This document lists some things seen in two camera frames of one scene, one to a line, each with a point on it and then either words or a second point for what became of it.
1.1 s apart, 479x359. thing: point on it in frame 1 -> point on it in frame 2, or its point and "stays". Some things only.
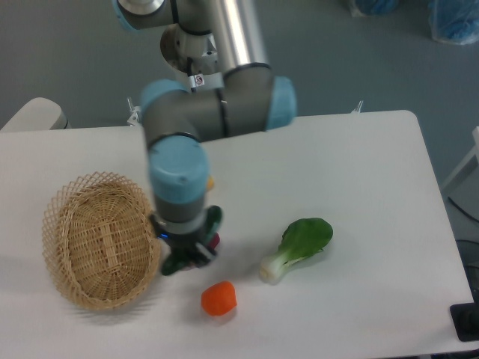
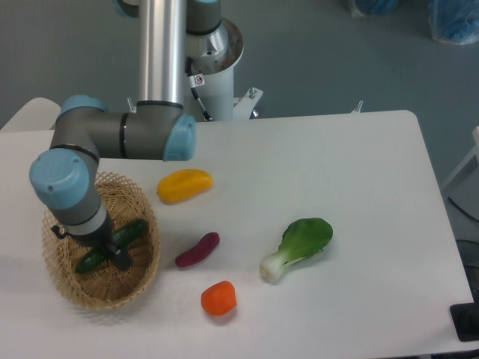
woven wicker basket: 101,239 stays
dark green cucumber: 177,260 -> 120,237
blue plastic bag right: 454,21 stays
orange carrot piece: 218,298 stays
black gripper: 183,242 -> 104,236
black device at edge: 465,318 stays
